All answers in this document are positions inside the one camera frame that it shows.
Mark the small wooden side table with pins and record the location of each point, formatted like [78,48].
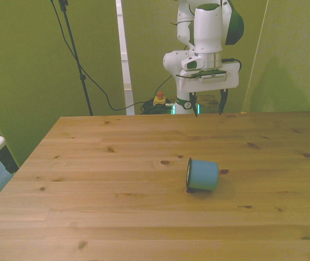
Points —
[209,102]

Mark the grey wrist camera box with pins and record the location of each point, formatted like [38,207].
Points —
[213,78]

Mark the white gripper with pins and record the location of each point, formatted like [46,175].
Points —
[234,79]

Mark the black stand leg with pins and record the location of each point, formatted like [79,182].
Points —
[8,160]

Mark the blue mug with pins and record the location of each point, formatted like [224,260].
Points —
[204,175]

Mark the white vertical post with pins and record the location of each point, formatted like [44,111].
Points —
[123,40]

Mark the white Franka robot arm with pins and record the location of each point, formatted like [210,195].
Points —
[208,27]

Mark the yellow emergency stop button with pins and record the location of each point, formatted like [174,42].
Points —
[160,95]

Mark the black tripod stand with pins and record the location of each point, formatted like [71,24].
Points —
[83,77]

